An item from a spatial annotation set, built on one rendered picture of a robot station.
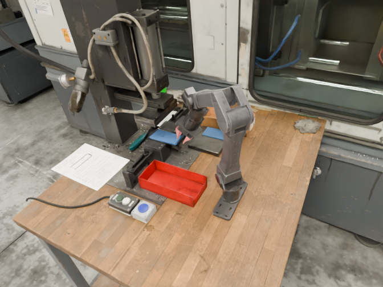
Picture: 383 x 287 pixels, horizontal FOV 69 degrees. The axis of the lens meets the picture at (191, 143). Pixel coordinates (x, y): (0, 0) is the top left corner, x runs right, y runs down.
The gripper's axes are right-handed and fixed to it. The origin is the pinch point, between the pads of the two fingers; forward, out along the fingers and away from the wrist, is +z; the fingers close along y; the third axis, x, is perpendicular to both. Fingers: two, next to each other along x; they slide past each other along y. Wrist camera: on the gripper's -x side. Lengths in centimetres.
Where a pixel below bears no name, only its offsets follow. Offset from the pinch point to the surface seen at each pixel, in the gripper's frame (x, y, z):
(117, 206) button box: 36.2, 1.6, 13.2
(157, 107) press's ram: 3.3, 14.8, -9.1
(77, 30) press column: 8, 55, -20
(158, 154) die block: 7.3, 4.3, 8.7
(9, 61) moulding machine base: -105, 252, 175
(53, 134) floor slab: -70, 141, 183
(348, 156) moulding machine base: -57, -73, -10
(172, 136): -1.6, 4.2, 3.5
